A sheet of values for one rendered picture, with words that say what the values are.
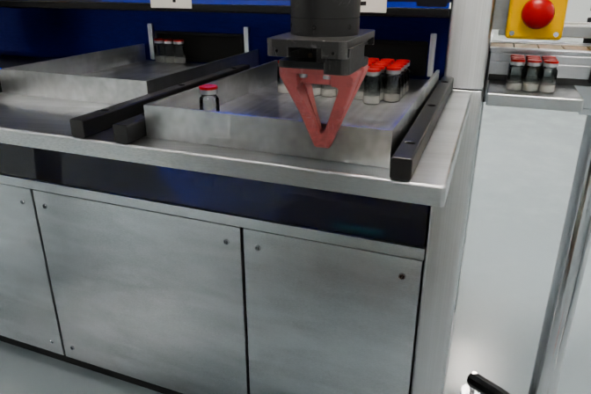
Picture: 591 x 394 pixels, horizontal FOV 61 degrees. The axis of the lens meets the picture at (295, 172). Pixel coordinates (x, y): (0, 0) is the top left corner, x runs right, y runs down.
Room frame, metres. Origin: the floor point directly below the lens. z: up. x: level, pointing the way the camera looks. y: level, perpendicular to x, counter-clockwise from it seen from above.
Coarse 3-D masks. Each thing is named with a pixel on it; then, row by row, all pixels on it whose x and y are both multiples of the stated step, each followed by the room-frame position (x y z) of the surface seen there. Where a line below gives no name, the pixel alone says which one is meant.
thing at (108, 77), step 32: (32, 64) 0.79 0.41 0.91; (64, 64) 0.85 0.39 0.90; (96, 64) 0.92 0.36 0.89; (128, 64) 1.00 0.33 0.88; (160, 64) 1.00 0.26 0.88; (192, 64) 1.00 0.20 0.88; (224, 64) 0.84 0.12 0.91; (256, 64) 0.96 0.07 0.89; (64, 96) 0.70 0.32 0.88; (96, 96) 0.68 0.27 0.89; (128, 96) 0.66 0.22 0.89
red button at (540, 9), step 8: (536, 0) 0.70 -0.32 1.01; (544, 0) 0.69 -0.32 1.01; (528, 8) 0.70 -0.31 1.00; (536, 8) 0.69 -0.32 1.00; (544, 8) 0.69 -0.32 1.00; (552, 8) 0.69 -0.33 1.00; (528, 16) 0.70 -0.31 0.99; (536, 16) 0.69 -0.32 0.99; (544, 16) 0.69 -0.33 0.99; (552, 16) 0.69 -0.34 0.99; (528, 24) 0.70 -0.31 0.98; (536, 24) 0.69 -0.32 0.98; (544, 24) 0.69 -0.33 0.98
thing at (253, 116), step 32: (192, 96) 0.59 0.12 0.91; (224, 96) 0.67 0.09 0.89; (256, 96) 0.71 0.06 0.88; (288, 96) 0.71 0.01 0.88; (320, 96) 0.71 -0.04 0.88; (416, 96) 0.56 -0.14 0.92; (160, 128) 0.51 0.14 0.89; (192, 128) 0.49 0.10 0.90; (224, 128) 0.48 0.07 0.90; (256, 128) 0.47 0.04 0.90; (288, 128) 0.46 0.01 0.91; (352, 128) 0.43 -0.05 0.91; (384, 128) 0.43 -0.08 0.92; (352, 160) 0.43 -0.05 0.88; (384, 160) 0.42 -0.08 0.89
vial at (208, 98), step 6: (216, 90) 0.55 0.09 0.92; (204, 96) 0.54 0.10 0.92; (210, 96) 0.54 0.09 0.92; (216, 96) 0.55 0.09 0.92; (204, 102) 0.54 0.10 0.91; (210, 102) 0.54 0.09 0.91; (216, 102) 0.54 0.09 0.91; (204, 108) 0.54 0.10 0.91; (210, 108) 0.54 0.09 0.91; (216, 108) 0.54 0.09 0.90
